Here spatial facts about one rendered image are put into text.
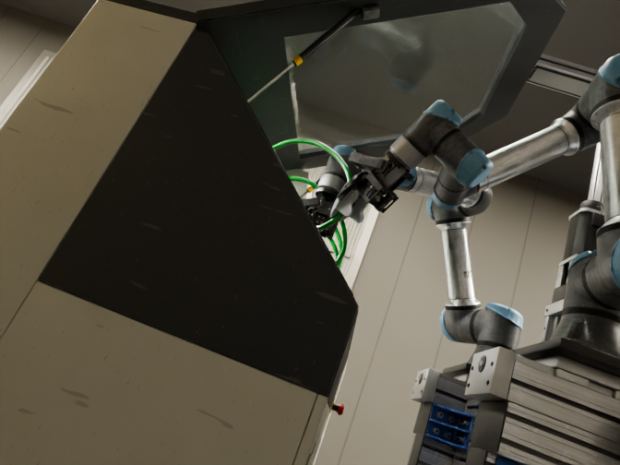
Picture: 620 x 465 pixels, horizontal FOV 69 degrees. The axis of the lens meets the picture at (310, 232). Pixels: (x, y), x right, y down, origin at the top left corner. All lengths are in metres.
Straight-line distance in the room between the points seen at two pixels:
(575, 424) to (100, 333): 0.86
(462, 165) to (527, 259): 2.68
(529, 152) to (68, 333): 1.04
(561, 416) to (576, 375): 0.08
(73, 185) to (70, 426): 0.46
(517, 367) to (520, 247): 2.73
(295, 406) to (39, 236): 0.59
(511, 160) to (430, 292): 2.22
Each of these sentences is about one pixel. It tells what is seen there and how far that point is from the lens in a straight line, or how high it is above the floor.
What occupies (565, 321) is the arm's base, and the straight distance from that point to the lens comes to 1.07.
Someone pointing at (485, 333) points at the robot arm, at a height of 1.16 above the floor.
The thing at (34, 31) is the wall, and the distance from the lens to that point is 4.96.
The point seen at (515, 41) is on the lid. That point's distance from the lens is 1.52.
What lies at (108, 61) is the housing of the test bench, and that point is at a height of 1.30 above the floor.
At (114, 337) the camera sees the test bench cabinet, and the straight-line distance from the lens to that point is 0.88.
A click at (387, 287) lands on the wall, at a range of 3.24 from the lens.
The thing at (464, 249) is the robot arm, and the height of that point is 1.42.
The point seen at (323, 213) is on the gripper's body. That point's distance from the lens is 1.21.
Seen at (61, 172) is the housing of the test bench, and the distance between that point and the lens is 1.07.
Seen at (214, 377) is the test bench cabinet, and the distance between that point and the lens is 0.81.
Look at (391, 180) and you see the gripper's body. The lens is 1.02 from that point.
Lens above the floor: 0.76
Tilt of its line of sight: 20 degrees up
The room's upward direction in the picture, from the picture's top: 22 degrees clockwise
